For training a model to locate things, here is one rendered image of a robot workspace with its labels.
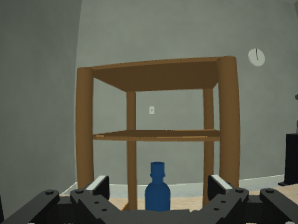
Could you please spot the blue bottle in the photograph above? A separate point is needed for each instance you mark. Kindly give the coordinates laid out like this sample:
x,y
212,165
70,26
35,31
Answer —
x,y
157,193

